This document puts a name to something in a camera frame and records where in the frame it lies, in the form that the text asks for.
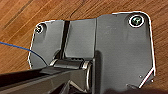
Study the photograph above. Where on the grey cylindrical torso joint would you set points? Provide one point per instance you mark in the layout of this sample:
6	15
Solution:
85	75

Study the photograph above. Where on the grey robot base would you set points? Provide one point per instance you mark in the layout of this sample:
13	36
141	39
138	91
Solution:
123	50

